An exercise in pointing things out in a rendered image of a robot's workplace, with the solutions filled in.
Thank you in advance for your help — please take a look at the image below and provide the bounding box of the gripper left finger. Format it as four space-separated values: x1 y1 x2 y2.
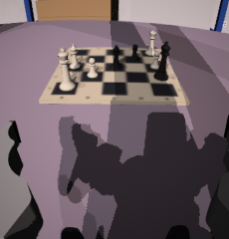
0 120 43 239

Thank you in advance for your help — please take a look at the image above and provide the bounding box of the black and cream chessboard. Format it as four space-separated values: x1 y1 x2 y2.
39 48 190 106

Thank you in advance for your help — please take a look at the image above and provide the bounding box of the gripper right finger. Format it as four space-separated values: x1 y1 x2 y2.
206 115 229 239

